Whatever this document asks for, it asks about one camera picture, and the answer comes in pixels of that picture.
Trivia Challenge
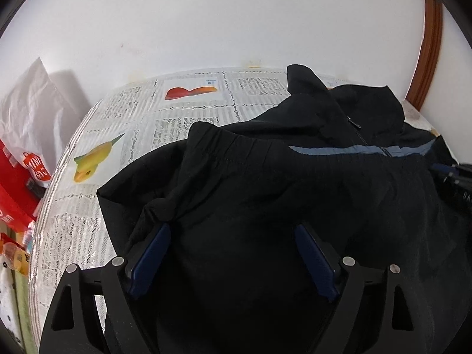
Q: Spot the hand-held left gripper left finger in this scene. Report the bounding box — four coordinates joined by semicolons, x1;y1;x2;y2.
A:
39;222;172;354

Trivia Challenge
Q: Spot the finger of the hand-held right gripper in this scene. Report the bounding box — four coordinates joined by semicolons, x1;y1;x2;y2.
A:
429;162;461;178

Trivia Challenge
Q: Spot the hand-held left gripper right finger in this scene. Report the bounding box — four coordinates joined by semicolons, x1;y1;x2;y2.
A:
294;224;433;354

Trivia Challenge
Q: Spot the black white blue jacket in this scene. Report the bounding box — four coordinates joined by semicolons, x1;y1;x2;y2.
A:
96;64;472;354

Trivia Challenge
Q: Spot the green bed sheet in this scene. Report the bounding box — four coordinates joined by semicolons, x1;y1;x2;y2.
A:
14;269;43;354

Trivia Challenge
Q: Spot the orange drink bottle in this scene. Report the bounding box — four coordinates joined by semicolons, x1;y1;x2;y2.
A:
0;234;31;276

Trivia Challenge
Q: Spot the fruit print lace tablecloth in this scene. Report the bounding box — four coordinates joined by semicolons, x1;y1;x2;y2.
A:
27;67;443;354

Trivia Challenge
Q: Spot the white floral quilt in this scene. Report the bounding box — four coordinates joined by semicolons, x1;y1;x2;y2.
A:
0;262;23;342

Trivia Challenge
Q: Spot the red paper bag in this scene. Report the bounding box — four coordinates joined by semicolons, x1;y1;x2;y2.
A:
0;138;47;230

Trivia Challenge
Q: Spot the white plastic shopping bag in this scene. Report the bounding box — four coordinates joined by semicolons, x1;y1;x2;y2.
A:
0;57;92;189

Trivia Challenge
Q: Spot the brown wooden door frame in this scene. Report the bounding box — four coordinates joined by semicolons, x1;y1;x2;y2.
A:
406;0;443;112

